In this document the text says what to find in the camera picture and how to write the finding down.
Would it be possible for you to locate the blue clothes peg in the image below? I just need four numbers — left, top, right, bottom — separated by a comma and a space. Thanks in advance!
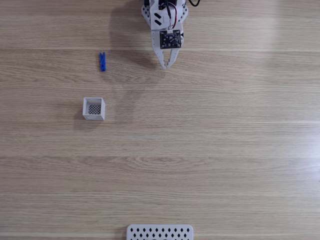
99, 51, 107, 73

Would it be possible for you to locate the small white lattice crate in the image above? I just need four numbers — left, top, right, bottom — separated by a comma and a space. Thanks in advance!
82, 97, 106, 121

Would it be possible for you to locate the white perforated plate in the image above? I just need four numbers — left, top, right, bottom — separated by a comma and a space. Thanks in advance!
126, 224, 194, 240

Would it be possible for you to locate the black camera circuit board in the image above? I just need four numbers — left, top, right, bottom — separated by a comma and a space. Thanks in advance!
159, 29, 182, 50

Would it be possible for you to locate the red white wire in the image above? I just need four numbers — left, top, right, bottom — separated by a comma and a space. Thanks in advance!
169, 2, 185, 32

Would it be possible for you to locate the black cable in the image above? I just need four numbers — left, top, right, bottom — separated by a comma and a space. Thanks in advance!
163, 0, 201, 20

